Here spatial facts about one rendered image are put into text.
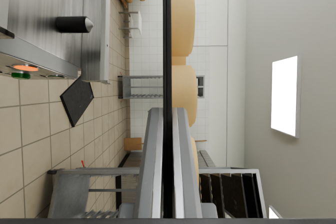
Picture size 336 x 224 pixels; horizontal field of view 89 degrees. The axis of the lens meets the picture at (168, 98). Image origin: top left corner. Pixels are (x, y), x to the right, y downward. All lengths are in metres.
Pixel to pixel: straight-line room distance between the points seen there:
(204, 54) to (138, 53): 1.64
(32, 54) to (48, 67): 0.04
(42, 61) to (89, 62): 0.14
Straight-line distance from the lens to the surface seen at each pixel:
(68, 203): 2.03
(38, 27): 0.39
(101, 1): 0.54
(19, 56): 0.34
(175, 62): 0.19
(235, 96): 4.65
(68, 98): 2.08
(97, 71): 0.47
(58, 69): 0.41
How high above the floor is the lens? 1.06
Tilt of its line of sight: level
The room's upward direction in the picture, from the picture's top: 90 degrees clockwise
